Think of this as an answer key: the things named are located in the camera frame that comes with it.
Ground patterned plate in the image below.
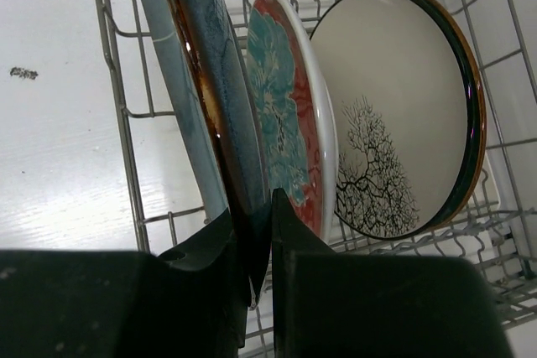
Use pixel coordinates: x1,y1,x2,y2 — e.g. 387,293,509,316
310,0,467,240

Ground grey wire dish rack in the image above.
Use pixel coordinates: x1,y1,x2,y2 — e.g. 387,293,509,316
87,0,537,358

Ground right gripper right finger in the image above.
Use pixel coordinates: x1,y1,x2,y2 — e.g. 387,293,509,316
272,189,512,357

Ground red teal floral plate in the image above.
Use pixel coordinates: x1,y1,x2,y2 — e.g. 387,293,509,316
246,0,338,242

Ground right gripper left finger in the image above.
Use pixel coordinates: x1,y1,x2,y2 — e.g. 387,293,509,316
1,213,247,357

